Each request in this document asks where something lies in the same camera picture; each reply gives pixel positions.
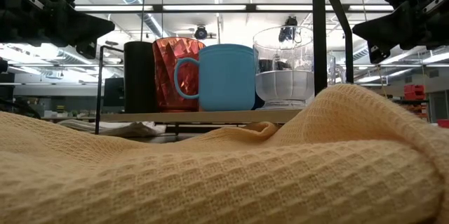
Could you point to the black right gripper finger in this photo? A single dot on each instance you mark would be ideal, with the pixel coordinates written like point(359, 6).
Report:
point(384, 29)

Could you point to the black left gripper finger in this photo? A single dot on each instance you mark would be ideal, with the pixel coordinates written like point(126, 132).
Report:
point(80, 27)

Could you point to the small clear glass tumbler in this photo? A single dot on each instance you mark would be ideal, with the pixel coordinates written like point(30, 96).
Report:
point(336, 71)

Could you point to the tall black cup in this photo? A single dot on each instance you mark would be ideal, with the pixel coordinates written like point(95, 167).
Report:
point(140, 76)

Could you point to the orange faceted tumbler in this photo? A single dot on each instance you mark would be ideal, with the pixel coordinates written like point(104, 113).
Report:
point(168, 76)

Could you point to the red plastic bin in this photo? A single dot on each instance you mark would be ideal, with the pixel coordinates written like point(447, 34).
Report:
point(414, 92)

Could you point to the black monitor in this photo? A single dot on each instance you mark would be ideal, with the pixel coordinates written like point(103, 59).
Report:
point(114, 92)

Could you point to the white folded towel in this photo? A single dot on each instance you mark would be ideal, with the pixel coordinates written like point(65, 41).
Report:
point(105, 127)

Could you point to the small red container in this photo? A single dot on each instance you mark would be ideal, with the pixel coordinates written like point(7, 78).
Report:
point(443, 123)

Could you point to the large clear glass cup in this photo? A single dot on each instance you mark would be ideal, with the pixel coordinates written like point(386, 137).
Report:
point(284, 83)

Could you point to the small black round fixture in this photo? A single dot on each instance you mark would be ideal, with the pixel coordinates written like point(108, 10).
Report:
point(201, 32)

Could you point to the wooden cutting board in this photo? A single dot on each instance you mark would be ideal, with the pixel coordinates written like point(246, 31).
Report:
point(210, 116)

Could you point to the yellow waffle cloth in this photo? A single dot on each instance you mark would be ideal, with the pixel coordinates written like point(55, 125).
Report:
point(224, 182)

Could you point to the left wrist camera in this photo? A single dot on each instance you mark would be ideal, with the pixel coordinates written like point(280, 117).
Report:
point(86, 50)

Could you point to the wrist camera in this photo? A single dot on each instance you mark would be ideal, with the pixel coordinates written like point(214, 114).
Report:
point(379, 53)
point(86, 50)

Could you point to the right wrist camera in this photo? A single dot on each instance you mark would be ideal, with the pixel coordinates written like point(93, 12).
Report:
point(379, 53)

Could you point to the black overhead camera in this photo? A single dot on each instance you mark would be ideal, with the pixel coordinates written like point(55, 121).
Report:
point(290, 27)

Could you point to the black overhead frame bar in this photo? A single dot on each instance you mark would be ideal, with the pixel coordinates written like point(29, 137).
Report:
point(250, 7)

